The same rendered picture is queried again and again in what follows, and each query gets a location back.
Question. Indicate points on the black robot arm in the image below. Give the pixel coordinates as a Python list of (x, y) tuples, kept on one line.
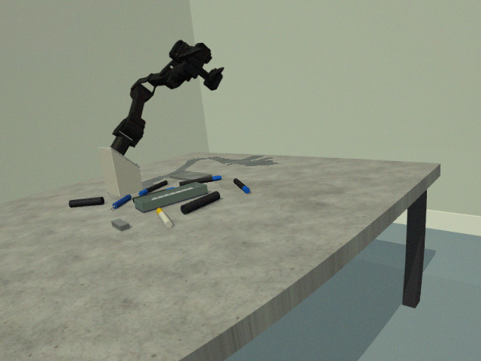
[(133, 125)]

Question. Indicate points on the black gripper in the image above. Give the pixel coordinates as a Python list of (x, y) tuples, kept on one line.
[(192, 67)]

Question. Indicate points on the keyboard with white letter keys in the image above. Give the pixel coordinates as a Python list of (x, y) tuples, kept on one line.
[(172, 196)]

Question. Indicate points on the blue stylus with grey tip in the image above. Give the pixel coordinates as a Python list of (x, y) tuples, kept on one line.
[(121, 201)]

